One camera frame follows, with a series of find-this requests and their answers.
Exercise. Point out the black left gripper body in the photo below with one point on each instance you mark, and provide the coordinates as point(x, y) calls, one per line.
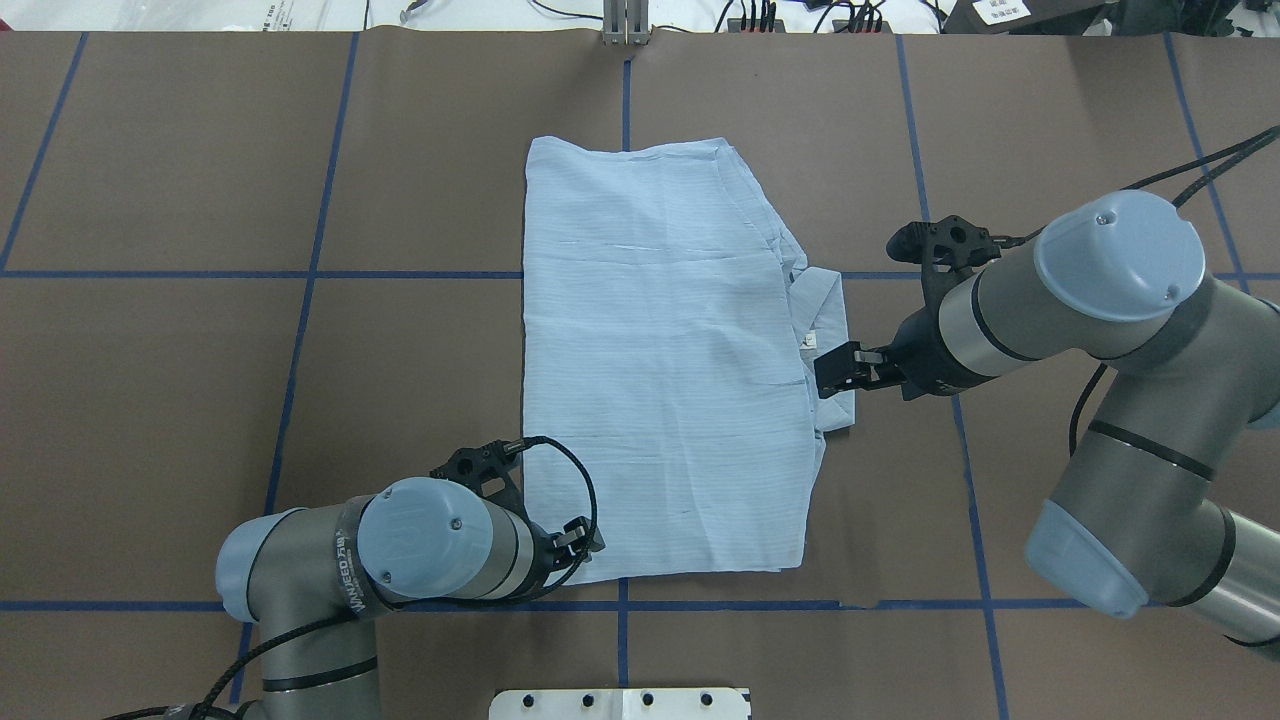
point(546, 556)

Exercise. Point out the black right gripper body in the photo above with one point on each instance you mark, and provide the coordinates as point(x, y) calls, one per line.
point(917, 357)

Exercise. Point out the light blue button shirt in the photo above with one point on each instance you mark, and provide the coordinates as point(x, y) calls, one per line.
point(671, 324)

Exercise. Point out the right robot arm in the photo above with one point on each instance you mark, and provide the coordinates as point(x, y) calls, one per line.
point(1124, 280)

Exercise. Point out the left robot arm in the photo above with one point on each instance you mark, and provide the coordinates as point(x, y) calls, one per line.
point(315, 581)

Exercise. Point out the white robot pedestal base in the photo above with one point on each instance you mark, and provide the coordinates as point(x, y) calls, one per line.
point(623, 703)

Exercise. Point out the aluminium frame post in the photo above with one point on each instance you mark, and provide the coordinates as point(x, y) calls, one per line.
point(626, 22)

